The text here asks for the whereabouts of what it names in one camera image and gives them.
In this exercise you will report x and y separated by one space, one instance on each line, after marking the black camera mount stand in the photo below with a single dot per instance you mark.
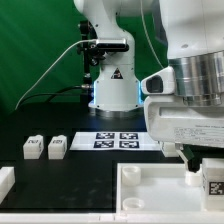
91 57

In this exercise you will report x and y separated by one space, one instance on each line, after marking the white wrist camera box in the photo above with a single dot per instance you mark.
160 83

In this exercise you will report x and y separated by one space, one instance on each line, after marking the white left obstacle block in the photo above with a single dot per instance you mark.
7 180

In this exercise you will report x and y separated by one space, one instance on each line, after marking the white tag sheet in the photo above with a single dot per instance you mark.
131 141

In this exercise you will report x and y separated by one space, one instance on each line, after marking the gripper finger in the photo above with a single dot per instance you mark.
192 163

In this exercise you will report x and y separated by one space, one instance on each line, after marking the white front obstacle bar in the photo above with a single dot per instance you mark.
184 218

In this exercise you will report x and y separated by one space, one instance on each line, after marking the white square table top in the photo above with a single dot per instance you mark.
166 188

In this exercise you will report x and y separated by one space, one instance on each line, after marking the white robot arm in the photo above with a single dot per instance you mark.
195 35

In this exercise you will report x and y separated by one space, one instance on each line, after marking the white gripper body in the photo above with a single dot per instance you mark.
168 119

